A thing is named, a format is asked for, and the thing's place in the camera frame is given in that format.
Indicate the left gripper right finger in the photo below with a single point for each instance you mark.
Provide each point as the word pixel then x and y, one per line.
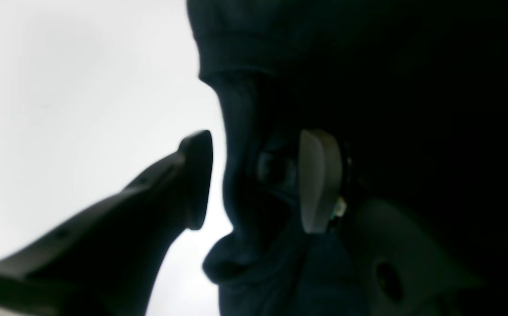
pixel 401 269

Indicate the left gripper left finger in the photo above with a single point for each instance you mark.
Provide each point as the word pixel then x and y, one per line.
pixel 104 261

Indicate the black T-shirt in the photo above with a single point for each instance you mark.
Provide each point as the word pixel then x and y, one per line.
pixel 418 92

